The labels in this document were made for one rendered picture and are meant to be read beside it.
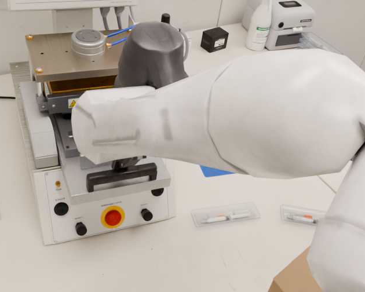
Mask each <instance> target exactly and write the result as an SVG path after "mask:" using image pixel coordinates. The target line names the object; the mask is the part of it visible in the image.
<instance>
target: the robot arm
mask: <svg viewBox="0 0 365 292"><path fill-rule="evenodd" d="M118 73H119V74H118V75H117V77H116V78H115V82H114V88H113V89H99V90H87V91H85V92H84V94H83V95H81V96H80V98H79V99H78V101H77V102H76V104H75V105H74V107H73V109H72V115H71V123H72V133H73V137H74V140H75V143H76V146H77V149H78V151H79V152H80V153H81V154H82V155H84V156H85V157H87V158H88V159H89V160H91V161H92V162H93V163H95V164H96V165H97V164H100V163H104V162H109V161H111V160H112V164H111V167H112V169H118V168H124V167H129V166H135V165H136V164H137V163H138V162H139V161H140V160H141V159H144V158H146V157H147V156H154V157H159V158H165V159H172V160H179V161H183V162H188V163H193V164H196V165H201V166H206V167H211V168H214V169H219V170H225V171H230V172H233V173H238V174H244V175H251V176H253V177H257V178H274V179H283V180H288V179H293V178H301V177H310V176H318V175H323V174H331V173H340V172H341V170H342V169H343V168H344V167H345V166H346V165H347V163H348V162H349V161H350V160H351V161H352V163H351V165H350V167H349V169H348V171H347V172H346V175H345V177H344V179H343V181H342V183H341V185H340V187H339V189H338V191H337V193H336V195H335V197H334V199H333V201H332V203H331V205H330V207H329V208H328V211H327V213H326V215H325V217H324V218H319V220H318V222H317V226H316V229H315V233H314V236H313V239H312V243H311V246H310V249H309V253H308V256H307V261H308V264H309V267H310V270H311V272H312V276H313V277H314V279H315V280H316V282H317V283H318V285H319V286H320V288H321V289H322V291H323V292H365V72H364V71H363V70H362V69H361V68H359V67H358V66H357V65H356V64H355V63H354V62H353V61H351V60H350V59H349V58H348V57H346V56H344V55H341V54H336V53H333V52H328V51H326V50H321V49H298V50H273V51H268V52H263V53H259V54H255V55H244V56H241V57H238V58H236V59H234V60H231V61H229V62H226V63H224V64H221V65H218V66H216V67H213V68H211V69H208V70H205V71H203V72H200V73H198V74H195V75H193V76H188V74H187V73H186V72H185V71H184V40H183V36H182V35H181V32H179V31H178V30H177V29H176V28H175V27H173V26H172V25H170V24H167V23H163V22H159V21H148V22H142V23H139V24H137V25H136V26H134V27H133V28H132V29H131V31H130V33H129V35H128V37H127V39H126V41H125V43H124V45H123V48H122V52H121V56H120V59H119V63H118Z"/></svg>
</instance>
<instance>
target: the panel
mask: <svg viewBox="0 0 365 292"><path fill-rule="evenodd" d="M42 173H43V180H44V185H45V193H46V201H47V206H48V213H49V222H50V230H51V234H52V242H53V244H56V243H61V242H66V241H70V240H75V239H80V238H85V237H88V236H93V235H98V234H101V233H106V232H111V231H116V230H119V229H124V228H129V227H134V226H138V225H143V224H147V223H151V222H156V221H161V220H166V219H169V218H170V210H169V187H164V188H163V194H161V195H160V196H155V195H154V194H153V191H152V190H149V191H144V192H138V193H135V194H129V195H123V196H117V197H114V198H108V199H102V200H97V201H93V202H87V203H81V204H78V205H71V202H70V197H69V194H68V191H67V187H66V184H65V179H64V176H63V172H62V169H54V170H48V171H43V172H42ZM59 204H65V205H66V206H67V208H68V211H67V213H66V214H65V215H62V216H60V215H58V214H57V213H56V211H55V209H56V206H57V205H59ZM142 209H147V210H149V211H150V212H151V213H152V214H153V218H152V220H150V221H145V220H144V219H143V218H142V216H141V211H142ZM111 210H117V211H118V212H120V214H121V217H122V218H121V221H120V223H119V224H117V225H114V226H110V225H108V224H107V223H106V221H105V216H106V214H107V213H108V212H109V211H111ZM78 222H82V223H83V224H85V226H86V228H87V233H86V234H85V235H83V236H79V235H78V234H77V232H76V230H75V226H76V224H77V223H78Z"/></svg>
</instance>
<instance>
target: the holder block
mask: <svg viewBox="0 0 365 292"><path fill-rule="evenodd" d="M71 115H72V111H70V112H60V113H55V114H53V116H54V120H55V123H56V126H57V130H58V133H59V137H60V141H61V144H62V147H63V151H64V155H65V158H71V157H76V156H80V152H79V151H78V149H77V146H76V143H75V140H74V137H73V133H72V123H71Z"/></svg>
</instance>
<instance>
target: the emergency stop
mask: <svg viewBox="0 0 365 292"><path fill-rule="evenodd" d="M121 218H122V217H121V214H120V212H118V211H117V210H111V211H109V212H108V213H107V214H106V216H105V221H106V223H107V224H108V225H110V226H114V225H117V224H119V223H120V221H121Z"/></svg>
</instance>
